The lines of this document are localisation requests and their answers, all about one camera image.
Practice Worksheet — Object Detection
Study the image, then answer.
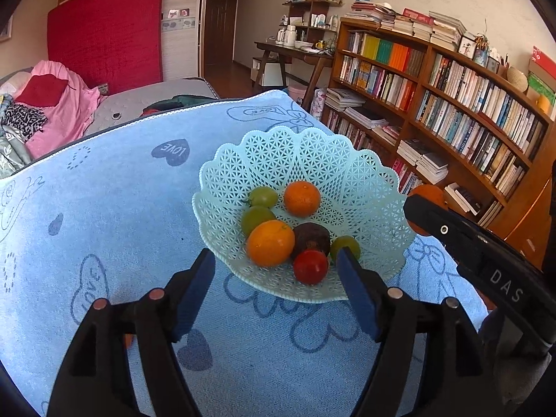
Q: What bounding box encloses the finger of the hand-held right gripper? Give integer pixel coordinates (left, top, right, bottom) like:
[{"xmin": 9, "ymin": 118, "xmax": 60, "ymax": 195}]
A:
[{"xmin": 404, "ymin": 194, "xmax": 475, "ymax": 267}]

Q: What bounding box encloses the wooden desktop shelf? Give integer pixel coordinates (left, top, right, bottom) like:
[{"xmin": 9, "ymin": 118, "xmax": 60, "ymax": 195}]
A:
[{"xmin": 284, "ymin": 0, "xmax": 342, "ymax": 44}]

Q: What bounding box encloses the floral quilt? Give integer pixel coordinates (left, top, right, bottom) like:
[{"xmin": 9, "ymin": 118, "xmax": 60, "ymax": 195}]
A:
[{"xmin": 0, "ymin": 124, "xmax": 34, "ymax": 179}]

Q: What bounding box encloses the wooden bookshelf with books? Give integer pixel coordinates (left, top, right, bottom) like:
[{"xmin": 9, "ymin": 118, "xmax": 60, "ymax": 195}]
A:
[{"xmin": 321, "ymin": 17, "xmax": 556, "ymax": 265}]

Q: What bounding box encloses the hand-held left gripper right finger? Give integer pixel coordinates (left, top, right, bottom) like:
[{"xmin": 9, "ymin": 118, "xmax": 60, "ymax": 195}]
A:
[{"xmin": 336, "ymin": 247, "xmax": 517, "ymax": 417}]

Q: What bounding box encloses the pile of books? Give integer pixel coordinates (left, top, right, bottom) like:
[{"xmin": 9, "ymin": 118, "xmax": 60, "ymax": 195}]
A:
[{"xmin": 324, "ymin": 88, "xmax": 366, "ymax": 112}]

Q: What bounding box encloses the pink blanket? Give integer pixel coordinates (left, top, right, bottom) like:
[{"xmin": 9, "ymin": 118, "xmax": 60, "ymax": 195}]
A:
[{"xmin": 15, "ymin": 60, "xmax": 107, "ymax": 160}]

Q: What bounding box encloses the brown passion fruit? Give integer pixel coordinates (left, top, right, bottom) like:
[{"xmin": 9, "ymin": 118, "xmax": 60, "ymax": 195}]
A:
[{"xmin": 290, "ymin": 222, "xmax": 332, "ymax": 259}]

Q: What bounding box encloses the red cardboard box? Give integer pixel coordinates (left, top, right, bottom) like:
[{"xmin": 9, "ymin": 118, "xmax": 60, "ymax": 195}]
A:
[{"xmin": 531, "ymin": 44, "xmax": 556, "ymax": 74}]

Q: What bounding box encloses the leopard print cloth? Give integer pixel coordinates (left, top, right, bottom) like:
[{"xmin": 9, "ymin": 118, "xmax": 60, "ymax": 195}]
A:
[{"xmin": 0, "ymin": 103, "xmax": 48, "ymax": 142}]

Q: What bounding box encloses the stack of books atop bookshelf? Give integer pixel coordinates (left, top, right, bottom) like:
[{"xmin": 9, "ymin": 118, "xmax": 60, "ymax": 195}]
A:
[{"xmin": 350, "ymin": 1, "xmax": 467, "ymax": 52}]

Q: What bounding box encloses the orange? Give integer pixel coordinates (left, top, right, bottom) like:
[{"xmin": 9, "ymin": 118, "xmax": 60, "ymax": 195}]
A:
[
  {"xmin": 284, "ymin": 181, "xmax": 322, "ymax": 218},
  {"xmin": 409, "ymin": 184, "xmax": 448, "ymax": 238},
  {"xmin": 247, "ymin": 220, "xmax": 296, "ymax": 268}
]

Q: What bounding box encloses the blue printed towel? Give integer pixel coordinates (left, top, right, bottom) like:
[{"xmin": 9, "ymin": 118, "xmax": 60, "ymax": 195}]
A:
[{"xmin": 0, "ymin": 90, "xmax": 496, "ymax": 417}]

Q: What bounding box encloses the light blue plastic basket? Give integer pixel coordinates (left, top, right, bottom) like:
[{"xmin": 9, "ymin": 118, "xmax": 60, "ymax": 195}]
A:
[{"xmin": 192, "ymin": 126, "xmax": 417, "ymax": 304}]

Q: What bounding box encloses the wooden desk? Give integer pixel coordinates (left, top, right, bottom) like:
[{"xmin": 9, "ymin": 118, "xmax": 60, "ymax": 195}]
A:
[{"xmin": 252, "ymin": 41, "xmax": 335, "ymax": 111}]

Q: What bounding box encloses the woven round basket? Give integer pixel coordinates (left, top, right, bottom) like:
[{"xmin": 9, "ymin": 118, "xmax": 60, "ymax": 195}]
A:
[{"xmin": 506, "ymin": 66, "xmax": 529, "ymax": 93}]

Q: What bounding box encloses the green tomato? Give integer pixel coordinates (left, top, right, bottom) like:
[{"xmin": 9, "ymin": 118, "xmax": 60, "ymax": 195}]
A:
[
  {"xmin": 330, "ymin": 235, "xmax": 361, "ymax": 263},
  {"xmin": 245, "ymin": 186, "xmax": 279, "ymax": 208},
  {"xmin": 241, "ymin": 205, "xmax": 277, "ymax": 239}
]

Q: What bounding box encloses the white stool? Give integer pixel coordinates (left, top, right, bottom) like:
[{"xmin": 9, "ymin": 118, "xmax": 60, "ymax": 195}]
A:
[{"xmin": 251, "ymin": 57, "xmax": 293, "ymax": 88}]

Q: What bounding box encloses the grey mattress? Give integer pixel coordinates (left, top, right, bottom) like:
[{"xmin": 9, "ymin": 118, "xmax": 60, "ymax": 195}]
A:
[{"xmin": 82, "ymin": 77, "xmax": 218, "ymax": 140}]

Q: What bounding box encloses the dark green cloth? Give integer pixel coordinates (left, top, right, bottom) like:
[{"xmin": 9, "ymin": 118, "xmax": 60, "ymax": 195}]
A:
[{"xmin": 141, "ymin": 94, "xmax": 209, "ymax": 116}]

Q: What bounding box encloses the red cushion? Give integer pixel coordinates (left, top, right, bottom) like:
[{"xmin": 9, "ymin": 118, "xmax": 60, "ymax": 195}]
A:
[{"xmin": 15, "ymin": 74, "xmax": 70, "ymax": 107}]

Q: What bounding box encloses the red wall panel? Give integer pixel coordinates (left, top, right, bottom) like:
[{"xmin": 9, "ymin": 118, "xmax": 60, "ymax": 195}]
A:
[{"xmin": 46, "ymin": 0, "xmax": 165, "ymax": 95}]

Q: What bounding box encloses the brown wooden door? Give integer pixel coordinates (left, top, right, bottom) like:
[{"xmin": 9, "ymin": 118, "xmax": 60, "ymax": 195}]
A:
[{"xmin": 202, "ymin": 0, "xmax": 240, "ymax": 78}]

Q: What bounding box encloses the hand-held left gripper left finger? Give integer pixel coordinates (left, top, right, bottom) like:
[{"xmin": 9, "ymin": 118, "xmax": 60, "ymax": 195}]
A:
[{"xmin": 47, "ymin": 247, "xmax": 216, "ymax": 417}]

